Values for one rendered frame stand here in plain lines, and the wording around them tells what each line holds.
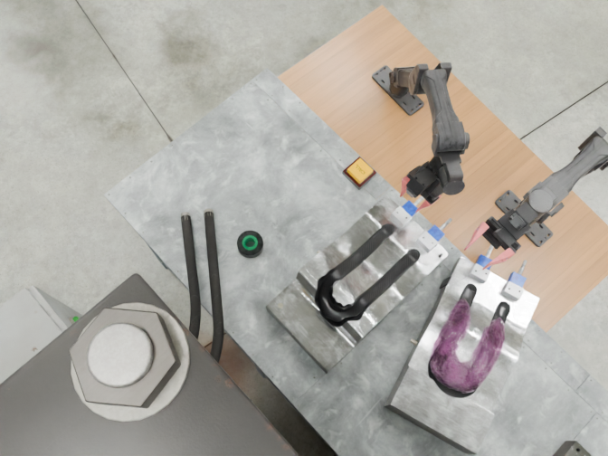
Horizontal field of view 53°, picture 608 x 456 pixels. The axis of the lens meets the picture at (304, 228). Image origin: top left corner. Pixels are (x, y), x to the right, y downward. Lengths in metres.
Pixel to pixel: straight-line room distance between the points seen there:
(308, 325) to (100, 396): 1.24
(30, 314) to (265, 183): 0.96
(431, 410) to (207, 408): 1.19
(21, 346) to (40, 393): 0.60
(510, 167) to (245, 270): 0.93
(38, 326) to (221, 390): 0.68
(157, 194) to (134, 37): 1.46
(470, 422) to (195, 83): 2.07
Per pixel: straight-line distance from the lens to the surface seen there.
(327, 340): 1.78
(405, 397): 1.74
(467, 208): 2.03
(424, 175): 1.63
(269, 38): 3.24
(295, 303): 1.80
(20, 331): 1.26
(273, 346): 1.83
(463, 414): 1.78
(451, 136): 1.59
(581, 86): 3.44
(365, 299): 1.76
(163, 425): 0.62
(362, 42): 2.26
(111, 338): 0.59
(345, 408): 1.83
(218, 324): 1.73
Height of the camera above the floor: 2.62
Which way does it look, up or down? 71 degrees down
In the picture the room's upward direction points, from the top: 6 degrees clockwise
